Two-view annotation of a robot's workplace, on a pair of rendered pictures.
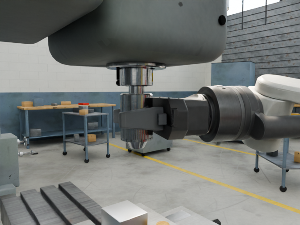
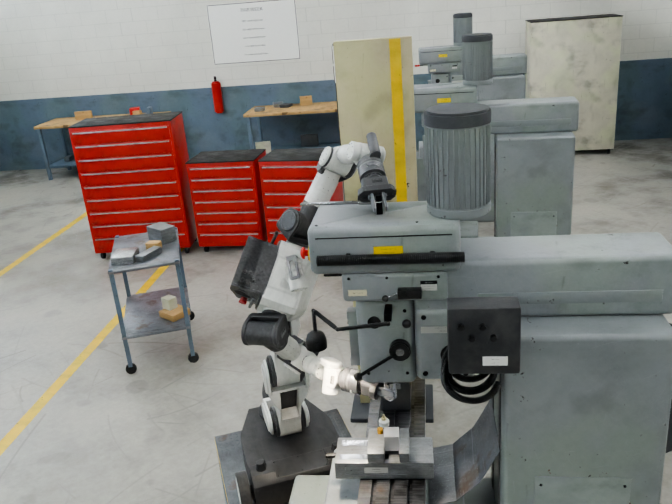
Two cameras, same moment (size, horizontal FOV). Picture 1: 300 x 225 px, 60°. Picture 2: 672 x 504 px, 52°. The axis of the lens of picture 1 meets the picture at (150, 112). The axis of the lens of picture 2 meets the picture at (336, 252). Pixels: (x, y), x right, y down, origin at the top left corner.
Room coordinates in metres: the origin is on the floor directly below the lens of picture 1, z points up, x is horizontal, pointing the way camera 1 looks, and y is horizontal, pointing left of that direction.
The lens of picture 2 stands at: (1.98, 1.41, 2.58)
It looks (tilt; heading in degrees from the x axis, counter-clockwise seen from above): 21 degrees down; 225
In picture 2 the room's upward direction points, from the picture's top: 5 degrees counter-clockwise
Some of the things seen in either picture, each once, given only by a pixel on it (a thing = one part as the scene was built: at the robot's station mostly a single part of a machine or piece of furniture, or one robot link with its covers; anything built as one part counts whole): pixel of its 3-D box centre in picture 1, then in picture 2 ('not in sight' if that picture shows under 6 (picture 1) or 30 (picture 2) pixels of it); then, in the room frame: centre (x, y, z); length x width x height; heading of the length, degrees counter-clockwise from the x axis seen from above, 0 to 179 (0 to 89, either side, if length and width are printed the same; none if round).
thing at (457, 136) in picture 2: not in sight; (457, 160); (0.23, 0.22, 2.05); 0.20 x 0.20 x 0.32
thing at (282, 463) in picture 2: not in sight; (288, 432); (0.20, -0.79, 0.59); 0.64 x 0.52 x 0.33; 59
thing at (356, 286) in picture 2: not in sight; (395, 272); (0.35, 0.05, 1.68); 0.34 x 0.24 x 0.10; 127
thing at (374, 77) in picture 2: not in sight; (383, 240); (-0.96, -1.12, 1.15); 0.52 x 0.40 x 2.30; 127
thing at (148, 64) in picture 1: (136, 65); not in sight; (0.38, 0.02, 1.31); 0.09 x 0.09 x 0.01
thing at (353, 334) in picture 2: not in sight; (354, 336); (0.44, -0.07, 1.45); 0.04 x 0.04 x 0.21; 37
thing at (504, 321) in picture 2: not in sight; (483, 336); (0.47, 0.46, 1.62); 0.20 x 0.09 x 0.21; 127
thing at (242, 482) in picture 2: not in sight; (244, 494); (0.55, -0.72, 0.50); 0.20 x 0.05 x 0.20; 59
